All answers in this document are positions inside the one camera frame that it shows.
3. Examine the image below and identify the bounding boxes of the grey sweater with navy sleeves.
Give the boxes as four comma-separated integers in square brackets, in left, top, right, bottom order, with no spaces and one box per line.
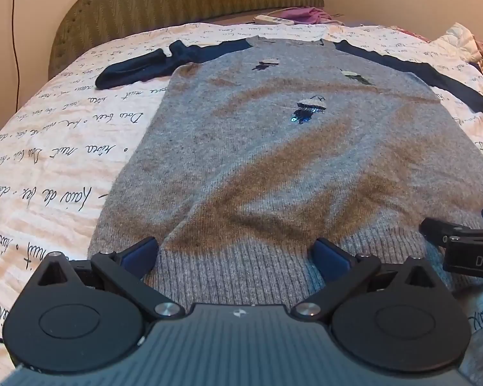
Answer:
[88,35,483,318]

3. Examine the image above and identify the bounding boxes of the white power strip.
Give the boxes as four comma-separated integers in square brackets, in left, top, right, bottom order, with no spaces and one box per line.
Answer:
[253,15,295,25]

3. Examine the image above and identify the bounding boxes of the purple cloth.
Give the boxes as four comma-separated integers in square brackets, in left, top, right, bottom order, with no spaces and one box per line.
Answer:
[292,6,345,25]

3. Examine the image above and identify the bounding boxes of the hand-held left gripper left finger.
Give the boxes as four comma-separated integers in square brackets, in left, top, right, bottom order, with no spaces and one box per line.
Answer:
[31,236,186,322]

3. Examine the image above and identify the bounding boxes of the black power cable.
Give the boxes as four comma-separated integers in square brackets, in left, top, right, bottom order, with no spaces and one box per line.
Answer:
[10,0,23,113]

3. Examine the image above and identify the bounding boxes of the white garment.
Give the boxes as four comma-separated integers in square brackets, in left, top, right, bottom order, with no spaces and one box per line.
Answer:
[432,22,483,65]

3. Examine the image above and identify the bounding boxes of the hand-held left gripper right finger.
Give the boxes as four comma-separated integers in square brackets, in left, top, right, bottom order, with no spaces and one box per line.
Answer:
[290,238,441,322]

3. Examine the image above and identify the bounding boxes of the white quilt with script print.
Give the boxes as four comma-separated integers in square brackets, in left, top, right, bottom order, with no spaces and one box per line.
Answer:
[0,20,483,386]

